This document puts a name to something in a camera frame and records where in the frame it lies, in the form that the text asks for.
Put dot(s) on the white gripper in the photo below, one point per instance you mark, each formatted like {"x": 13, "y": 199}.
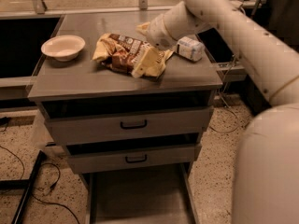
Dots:
{"x": 158, "y": 32}

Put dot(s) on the brown chip bag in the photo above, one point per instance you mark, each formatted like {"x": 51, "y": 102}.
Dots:
{"x": 118, "y": 52}

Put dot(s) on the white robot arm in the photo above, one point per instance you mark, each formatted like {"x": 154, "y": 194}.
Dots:
{"x": 266, "y": 183}

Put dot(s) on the grey drawer cabinet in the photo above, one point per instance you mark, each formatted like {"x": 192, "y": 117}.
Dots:
{"x": 82, "y": 78}

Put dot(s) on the grey top drawer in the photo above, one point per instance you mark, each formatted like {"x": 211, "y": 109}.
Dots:
{"x": 114, "y": 118}

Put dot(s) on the grey drawer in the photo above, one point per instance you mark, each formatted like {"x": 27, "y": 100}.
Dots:
{"x": 114, "y": 118}
{"x": 133, "y": 153}
{"x": 147, "y": 195}

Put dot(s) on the grey middle drawer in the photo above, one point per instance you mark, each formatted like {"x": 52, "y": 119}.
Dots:
{"x": 133, "y": 153}

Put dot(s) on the grey bottom drawer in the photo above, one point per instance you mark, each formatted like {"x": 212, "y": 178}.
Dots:
{"x": 147, "y": 195}

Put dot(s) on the clear plastic water bottle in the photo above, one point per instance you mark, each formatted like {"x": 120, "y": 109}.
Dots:
{"x": 190, "y": 49}

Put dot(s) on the white bowl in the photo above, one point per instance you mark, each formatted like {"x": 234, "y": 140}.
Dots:
{"x": 63, "y": 48}

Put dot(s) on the black floor stand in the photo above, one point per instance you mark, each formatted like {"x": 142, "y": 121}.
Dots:
{"x": 26, "y": 185}

